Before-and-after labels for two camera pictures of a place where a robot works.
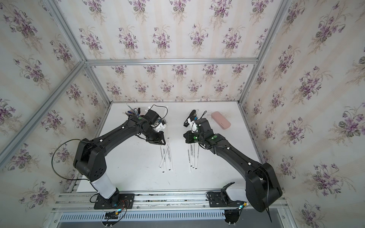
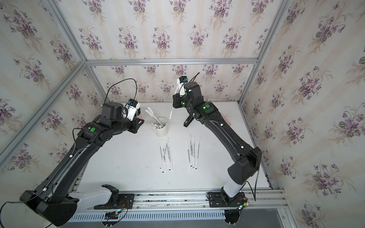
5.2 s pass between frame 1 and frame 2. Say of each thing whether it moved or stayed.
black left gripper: moved
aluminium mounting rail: stayed
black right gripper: moved
